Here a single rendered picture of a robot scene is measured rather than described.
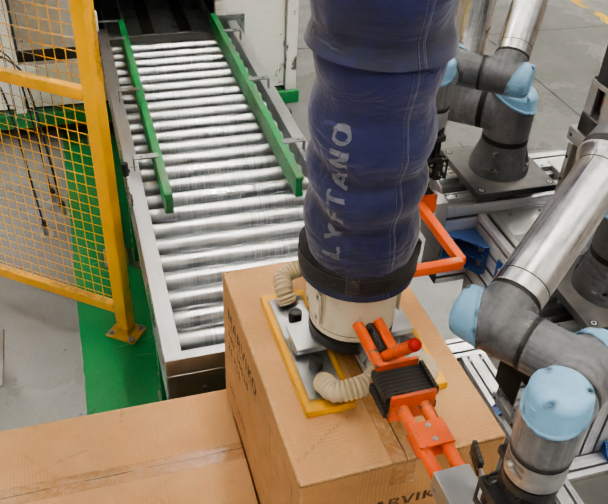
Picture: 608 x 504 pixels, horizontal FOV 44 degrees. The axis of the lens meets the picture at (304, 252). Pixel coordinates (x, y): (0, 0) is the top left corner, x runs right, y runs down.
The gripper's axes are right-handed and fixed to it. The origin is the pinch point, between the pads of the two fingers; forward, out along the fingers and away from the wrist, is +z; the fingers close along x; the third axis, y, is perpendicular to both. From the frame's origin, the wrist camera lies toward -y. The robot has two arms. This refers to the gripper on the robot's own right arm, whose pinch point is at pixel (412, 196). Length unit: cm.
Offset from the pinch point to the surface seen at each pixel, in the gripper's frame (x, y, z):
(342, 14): -35, 37, -59
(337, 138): -34, 36, -39
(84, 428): -82, 4, 53
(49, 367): -95, -75, 108
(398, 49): -28, 41, -55
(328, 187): -35, 35, -30
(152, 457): -67, 17, 53
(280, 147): -2, -102, 44
